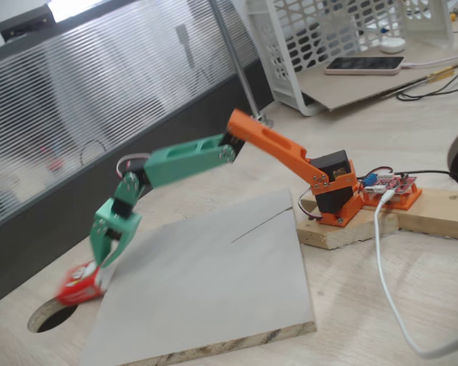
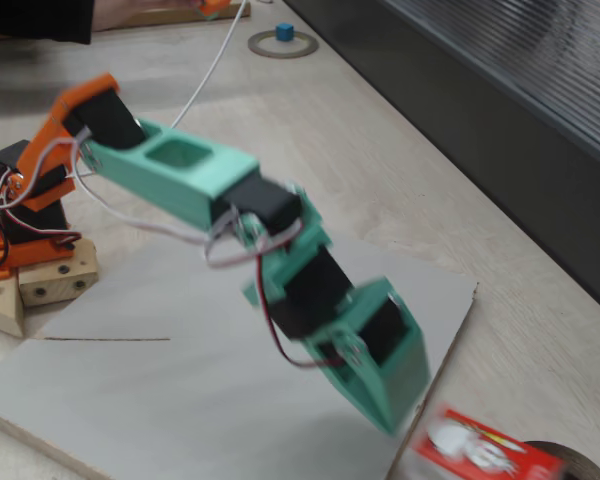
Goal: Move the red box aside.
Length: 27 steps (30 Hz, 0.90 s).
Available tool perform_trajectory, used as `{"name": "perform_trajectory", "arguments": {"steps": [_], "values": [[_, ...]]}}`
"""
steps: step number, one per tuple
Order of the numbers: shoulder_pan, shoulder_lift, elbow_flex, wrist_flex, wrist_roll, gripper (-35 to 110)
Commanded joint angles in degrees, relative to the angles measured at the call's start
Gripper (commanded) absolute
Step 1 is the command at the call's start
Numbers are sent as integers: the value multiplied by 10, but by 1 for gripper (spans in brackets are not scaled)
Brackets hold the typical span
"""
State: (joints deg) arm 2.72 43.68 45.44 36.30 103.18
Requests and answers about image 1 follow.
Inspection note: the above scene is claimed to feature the red and white small carton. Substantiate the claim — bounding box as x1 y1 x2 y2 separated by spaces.
56 261 110 307

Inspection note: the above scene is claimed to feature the black depth camera sensor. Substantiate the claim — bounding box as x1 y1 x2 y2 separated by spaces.
0 4 57 41

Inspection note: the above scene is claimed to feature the grey desk partition with glass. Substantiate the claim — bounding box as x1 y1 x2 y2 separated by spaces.
0 0 276 312

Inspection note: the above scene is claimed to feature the grey laminated board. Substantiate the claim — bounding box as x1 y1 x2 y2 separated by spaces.
79 188 317 366

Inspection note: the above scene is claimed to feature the white basket with oval holes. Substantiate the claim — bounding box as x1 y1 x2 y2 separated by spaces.
246 0 362 117

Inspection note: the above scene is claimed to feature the wooden base block with holes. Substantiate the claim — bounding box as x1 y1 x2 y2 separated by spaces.
296 196 401 251

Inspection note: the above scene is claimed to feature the brown cardboard sheet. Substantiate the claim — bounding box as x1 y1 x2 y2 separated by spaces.
292 45 458 113

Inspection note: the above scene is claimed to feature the red circuit board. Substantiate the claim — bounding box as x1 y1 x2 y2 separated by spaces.
360 171 419 196

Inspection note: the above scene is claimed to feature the smartphone in pink case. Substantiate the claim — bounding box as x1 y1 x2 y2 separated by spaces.
324 56 405 76

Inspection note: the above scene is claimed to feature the light wooden base plank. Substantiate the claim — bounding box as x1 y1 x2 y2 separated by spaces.
395 185 458 242

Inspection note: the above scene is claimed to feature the white earbud case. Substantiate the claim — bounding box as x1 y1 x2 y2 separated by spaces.
379 37 408 54

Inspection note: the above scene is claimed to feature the yellow probe tool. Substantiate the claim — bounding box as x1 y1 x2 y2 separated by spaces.
381 65 456 99

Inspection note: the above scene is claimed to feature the white basket with diamond mesh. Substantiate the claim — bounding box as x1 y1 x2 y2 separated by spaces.
274 0 456 50

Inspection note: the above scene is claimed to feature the silver metal partition post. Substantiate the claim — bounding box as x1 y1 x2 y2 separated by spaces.
208 0 275 129

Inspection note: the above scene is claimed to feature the white USB cable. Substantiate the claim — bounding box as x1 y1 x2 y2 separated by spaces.
373 190 458 360

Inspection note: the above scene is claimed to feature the orange circuit board mount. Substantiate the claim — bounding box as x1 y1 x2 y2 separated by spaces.
360 181 424 211

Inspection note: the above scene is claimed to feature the black power cable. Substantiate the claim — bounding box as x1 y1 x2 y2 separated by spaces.
395 169 458 182

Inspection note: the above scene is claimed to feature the thin black cable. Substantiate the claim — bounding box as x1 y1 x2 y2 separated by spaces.
395 56 458 102

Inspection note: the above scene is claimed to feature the white phone charging cable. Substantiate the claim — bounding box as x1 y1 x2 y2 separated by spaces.
402 51 458 71

